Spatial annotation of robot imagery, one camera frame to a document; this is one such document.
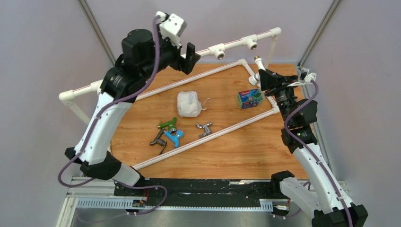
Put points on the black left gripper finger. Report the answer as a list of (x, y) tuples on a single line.
[(191, 56), (186, 67)]

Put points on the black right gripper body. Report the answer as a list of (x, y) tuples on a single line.
[(284, 80)]

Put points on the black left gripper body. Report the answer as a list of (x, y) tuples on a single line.
[(167, 52)]

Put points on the white PVC pipe frame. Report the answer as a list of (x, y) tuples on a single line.
[(203, 53)]

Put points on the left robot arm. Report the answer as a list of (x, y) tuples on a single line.
[(144, 54)]

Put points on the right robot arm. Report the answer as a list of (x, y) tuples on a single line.
[(329, 205)]

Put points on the green sponge pack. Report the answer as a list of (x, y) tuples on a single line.
[(249, 98)]

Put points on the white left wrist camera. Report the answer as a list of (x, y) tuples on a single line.
[(171, 26)]

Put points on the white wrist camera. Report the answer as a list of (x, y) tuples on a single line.
[(171, 26), (306, 76)]

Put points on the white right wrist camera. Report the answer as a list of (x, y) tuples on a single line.
[(306, 76)]

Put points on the white drawstring bag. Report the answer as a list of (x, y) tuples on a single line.
[(188, 104)]

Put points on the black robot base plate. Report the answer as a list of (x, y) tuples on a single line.
[(233, 193)]

